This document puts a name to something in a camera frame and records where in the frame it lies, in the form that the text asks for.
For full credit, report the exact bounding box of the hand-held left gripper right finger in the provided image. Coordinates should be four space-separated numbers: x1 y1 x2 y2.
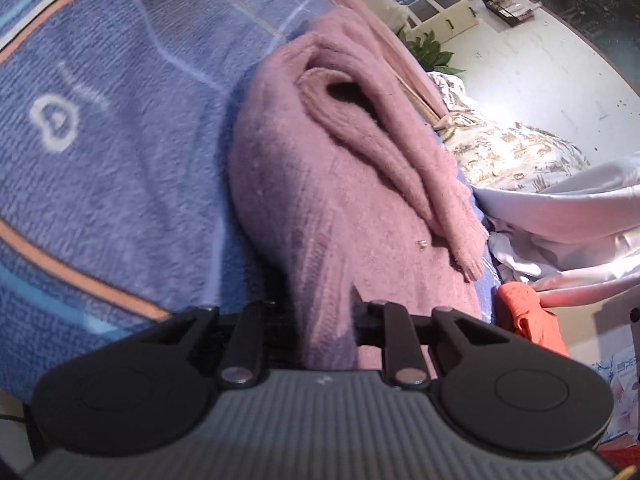
352 300 512 391

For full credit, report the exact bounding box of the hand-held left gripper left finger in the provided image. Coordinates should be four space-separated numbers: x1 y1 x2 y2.
140 300 304 389

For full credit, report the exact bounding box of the pink knit sweater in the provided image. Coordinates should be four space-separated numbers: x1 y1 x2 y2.
229 6 490 371

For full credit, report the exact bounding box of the orange cloth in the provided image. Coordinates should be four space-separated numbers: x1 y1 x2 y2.
494 281 572 359

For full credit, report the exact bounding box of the floral quilt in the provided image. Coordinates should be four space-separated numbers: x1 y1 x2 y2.
426 70 592 195

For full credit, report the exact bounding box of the white cloth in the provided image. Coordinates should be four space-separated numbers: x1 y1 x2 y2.
472 160 640 307

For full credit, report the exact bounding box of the blue patterned blanket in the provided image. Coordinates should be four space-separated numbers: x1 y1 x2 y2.
0 0 501 406

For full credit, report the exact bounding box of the green potted plant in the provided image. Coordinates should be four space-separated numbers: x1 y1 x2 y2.
397 30 467 77

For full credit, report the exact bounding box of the light blue printed package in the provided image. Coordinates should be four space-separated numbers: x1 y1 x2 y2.
589 344 640 443

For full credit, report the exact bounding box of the white cabinet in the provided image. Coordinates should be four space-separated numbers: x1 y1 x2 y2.
360 0 487 42

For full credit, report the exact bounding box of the dark tray with items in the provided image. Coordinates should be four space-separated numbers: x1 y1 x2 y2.
481 0 542 27

